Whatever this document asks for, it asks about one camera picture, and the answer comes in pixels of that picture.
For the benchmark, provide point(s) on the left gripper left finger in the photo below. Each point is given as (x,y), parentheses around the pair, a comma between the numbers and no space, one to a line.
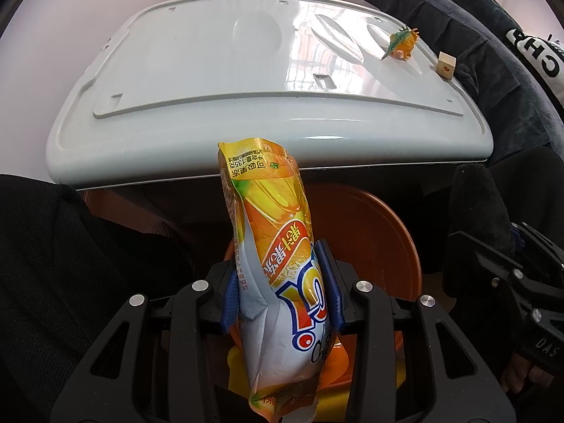
(161,360)

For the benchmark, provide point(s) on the orange toy dinosaur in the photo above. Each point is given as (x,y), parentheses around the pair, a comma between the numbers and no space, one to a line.
(402,43)

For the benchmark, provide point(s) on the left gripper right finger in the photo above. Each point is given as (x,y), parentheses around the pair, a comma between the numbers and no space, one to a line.
(412,362)

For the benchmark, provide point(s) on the small wooden cube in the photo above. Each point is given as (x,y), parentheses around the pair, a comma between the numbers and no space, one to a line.
(446,65)

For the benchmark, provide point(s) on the orange yellow candy bag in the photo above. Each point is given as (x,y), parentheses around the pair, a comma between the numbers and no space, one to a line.
(284,321)

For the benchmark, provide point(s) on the white storage box lid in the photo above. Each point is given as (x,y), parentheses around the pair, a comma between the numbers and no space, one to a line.
(178,78)

